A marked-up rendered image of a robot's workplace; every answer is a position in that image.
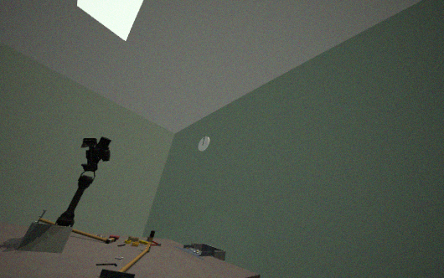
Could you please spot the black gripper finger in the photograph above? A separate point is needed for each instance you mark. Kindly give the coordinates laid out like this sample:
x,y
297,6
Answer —
x,y
88,166
88,143

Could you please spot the long-handled scraper with wooden pole and dark square blade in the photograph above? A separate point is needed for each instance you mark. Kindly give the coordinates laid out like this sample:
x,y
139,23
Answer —
x,y
121,274

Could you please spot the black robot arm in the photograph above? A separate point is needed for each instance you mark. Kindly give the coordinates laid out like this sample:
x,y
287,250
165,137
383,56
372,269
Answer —
x,y
67,218

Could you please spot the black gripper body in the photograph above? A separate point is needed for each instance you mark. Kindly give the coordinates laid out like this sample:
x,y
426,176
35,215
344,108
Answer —
x,y
91,154

